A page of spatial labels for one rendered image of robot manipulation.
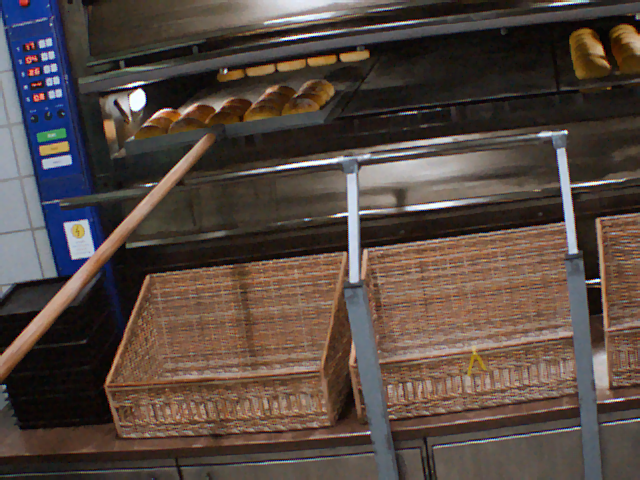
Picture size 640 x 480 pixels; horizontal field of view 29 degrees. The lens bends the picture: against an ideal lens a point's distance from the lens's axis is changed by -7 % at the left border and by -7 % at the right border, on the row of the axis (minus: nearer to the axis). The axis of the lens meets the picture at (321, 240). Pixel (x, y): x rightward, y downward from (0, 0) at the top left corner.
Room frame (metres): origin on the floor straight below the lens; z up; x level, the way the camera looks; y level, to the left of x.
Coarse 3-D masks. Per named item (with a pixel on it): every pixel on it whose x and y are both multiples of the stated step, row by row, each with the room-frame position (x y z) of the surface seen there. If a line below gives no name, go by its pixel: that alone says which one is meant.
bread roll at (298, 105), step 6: (294, 102) 3.34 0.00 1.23; (300, 102) 3.34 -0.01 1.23; (306, 102) 3.34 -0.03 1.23; (312, 102) 3.34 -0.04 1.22; (288, 108) 3.34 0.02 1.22; (294, 108) 3.33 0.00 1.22; (300, 108) 3.33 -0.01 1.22; (306, 108) 3.33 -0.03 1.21; (312, 108) 3.33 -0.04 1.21; (318, 108) 3.34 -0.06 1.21; (282, 114) 3.36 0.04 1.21
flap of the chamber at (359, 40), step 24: (456, 24) 3.04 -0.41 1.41; (480, 24) 3.02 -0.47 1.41; (504, 24) 3.01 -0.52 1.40; (528, 24) 3.00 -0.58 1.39; (288, 48) 3.13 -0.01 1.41; (312, 48) 3.11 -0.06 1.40; (336, 48) 3.10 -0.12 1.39; (144, 72) 3.21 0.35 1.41; (168, 72) 3.19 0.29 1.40; (192, 72) 3.18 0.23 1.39
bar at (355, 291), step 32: (320, 160) 2.89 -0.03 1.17; (352, 160) 2.86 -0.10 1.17; (384, 160) 2.86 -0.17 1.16; (128, 192) 2.99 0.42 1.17; (352, 192) 2.83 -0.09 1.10; (352, 224) 2.78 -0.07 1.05; (352, 256) 2.72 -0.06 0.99; (576, 256) 2.55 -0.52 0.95; (352, 288) 2.65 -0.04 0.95; (576, 288) 2.55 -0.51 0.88; (352, 320) 2.66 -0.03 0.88; (576, 320) 2.55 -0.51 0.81; (576, 352) 2.55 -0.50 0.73; (384, 416) 2.65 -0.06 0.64; (384, 448) 2.65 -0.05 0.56
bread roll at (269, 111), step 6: (252, 108) 3.37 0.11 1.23; (258, 108) 3.36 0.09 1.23; (264, 108) 3.36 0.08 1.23; (270, 108) 3.36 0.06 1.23; (276, 108) 3.37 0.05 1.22; (246, 114) 3.37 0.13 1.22; (252, 114) 3.36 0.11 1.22; (258, 114) 3.35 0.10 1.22; (264, 114) 3.35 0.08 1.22; (270, 114) 3.35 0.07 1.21; (276, 114) 3.36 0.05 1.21; (246, 120) 3.36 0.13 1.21
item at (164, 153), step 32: (512, 96) 3.21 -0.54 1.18; (544, 96) 3.15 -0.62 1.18; (576, 96) 3.12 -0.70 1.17; (608, 96) 3.10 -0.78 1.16; (288, 128) 3.29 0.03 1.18; (320, 128) 3.27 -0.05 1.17; (352, 128) 3.25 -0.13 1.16; (384, 128) 3.23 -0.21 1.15; (128, 160) 3.38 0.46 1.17; (160, 160) 3.36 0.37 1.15
